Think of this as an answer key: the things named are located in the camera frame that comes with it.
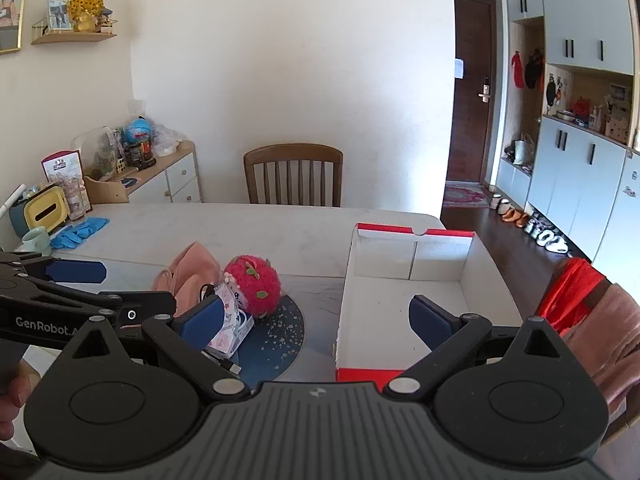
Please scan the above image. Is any white sideboard wooden top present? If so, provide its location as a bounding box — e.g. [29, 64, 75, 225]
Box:
[82, 140, 203, 205]

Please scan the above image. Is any red bordered card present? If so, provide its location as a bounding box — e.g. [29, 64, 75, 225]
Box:
[41, 150, 93, 211]

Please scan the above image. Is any black red hanging bag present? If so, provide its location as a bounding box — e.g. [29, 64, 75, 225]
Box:
[525, 49, 545, 92]

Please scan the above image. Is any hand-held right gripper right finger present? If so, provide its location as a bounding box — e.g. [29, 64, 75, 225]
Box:
[382, 294, 570, 406]

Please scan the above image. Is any gold framed wall poster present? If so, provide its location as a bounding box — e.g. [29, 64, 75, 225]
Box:
[0, 0, 30, 56]

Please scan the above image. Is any small photo card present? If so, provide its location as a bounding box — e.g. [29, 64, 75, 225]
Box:
[47, 0, 71, 31]

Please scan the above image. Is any white red-rimmed cardboard box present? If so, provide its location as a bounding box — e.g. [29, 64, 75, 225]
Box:
[334, 222, 538, 392]

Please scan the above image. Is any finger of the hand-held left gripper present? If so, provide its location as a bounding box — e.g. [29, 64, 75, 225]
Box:
[0, 279, 179, 329]
[0, 249, 108, 285]

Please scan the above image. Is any yellow tissue box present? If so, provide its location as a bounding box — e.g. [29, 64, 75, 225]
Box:
[25, 187, 68, 233]

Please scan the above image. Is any blue rubber glove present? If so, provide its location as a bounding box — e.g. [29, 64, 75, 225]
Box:
[74, 217, 111, 237]
[50, 227, 87, 250]

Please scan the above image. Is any blue globe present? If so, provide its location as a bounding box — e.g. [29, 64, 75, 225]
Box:
[122, 116, 151, 143]

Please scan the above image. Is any person's left hand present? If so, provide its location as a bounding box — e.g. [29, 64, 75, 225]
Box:
[0, 376, 31, 442]

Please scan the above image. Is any golden flower ornament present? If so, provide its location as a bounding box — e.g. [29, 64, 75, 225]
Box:
[68, 0, 105, 33]

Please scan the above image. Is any dark small gadget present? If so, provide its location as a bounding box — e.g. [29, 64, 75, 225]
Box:
[122, 140, 157, 170]

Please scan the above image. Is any cardboard toy house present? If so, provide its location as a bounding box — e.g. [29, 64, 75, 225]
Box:
[605, 105, 631, 143]

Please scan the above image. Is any green mug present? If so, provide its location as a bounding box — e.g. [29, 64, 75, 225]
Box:
[21, 227, 52, 256]

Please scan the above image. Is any gold wire wall shelf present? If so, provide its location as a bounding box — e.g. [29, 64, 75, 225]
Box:
[31, 19, 118, 45]

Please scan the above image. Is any patterned red rug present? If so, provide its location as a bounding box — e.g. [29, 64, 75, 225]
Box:
[442, 183, 493, 208]

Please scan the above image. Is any pink towel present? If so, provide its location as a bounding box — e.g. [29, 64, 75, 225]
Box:
[565, 282, 640, 406]

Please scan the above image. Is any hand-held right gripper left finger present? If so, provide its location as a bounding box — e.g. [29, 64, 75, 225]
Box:
[72, 295, 252, 403]

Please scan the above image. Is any clear plastic bag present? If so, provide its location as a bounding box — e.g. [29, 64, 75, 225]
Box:
[72, 127, 123, 181]
[150, 122, 188, 157]

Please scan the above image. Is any pink printed pouch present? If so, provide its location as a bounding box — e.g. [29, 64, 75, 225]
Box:
[205, 282, 255, 361]

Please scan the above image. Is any white stick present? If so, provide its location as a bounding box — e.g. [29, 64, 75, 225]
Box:
[0, 184, 26, 217]

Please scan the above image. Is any clear glass cup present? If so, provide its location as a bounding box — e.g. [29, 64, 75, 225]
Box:
[65, 177, 87, 221]

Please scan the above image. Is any dark blue round mat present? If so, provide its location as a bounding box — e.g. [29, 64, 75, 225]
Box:
[227, 292, 306, 383]

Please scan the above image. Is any dark teal container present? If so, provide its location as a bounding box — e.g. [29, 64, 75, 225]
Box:
[9, 198, 32, 239]

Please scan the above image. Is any white black shoe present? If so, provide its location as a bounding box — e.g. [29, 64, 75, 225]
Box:
[542, 232, 571, 254]
[524, 215, 551, 246]

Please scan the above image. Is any pink strawberry plush toy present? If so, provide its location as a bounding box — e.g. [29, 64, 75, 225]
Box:
[222, 255, 283, 318]

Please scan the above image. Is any white handbag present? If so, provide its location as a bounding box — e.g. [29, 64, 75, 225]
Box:
[512, 132, 536, 166]

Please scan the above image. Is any light blue built-in cabinet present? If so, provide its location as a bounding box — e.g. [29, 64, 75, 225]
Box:
[495, 0, 640, 311]

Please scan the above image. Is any dark brown door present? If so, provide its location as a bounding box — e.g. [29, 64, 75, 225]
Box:
[453, 0, 498, 183]

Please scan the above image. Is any pink knit cloth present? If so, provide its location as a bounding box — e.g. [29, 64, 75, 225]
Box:
[152, 241, 223, 313]

